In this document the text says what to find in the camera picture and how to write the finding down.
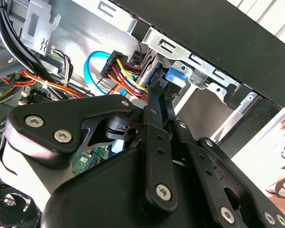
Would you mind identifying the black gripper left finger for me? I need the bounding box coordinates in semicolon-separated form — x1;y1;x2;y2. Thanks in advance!
0;85;179;212

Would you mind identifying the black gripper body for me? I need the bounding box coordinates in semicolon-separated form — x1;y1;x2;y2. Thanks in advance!
39;115;285;228

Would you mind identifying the blue SATA wire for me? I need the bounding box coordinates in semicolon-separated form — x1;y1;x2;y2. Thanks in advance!
83;50;125;153

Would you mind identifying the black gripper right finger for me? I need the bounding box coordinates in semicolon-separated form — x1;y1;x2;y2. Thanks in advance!
162;95;285;228

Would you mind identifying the power wire black connector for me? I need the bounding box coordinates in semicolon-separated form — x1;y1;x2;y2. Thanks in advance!
101;50;150;102

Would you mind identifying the hard disk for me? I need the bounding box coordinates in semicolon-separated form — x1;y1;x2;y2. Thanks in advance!
139;59;190;104

